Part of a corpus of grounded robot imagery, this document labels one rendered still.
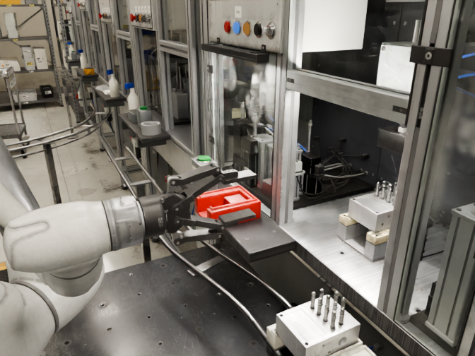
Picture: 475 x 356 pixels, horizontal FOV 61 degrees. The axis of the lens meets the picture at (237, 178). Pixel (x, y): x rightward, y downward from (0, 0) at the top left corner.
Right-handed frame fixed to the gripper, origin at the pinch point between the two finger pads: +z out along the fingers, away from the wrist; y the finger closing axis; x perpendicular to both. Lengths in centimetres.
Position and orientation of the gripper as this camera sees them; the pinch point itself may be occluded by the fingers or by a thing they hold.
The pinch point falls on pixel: (241, 196)
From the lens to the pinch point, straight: 80.3
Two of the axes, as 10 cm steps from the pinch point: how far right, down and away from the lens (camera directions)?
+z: 8.9, -1.8, 4.1
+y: 0.0, -9.2, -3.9
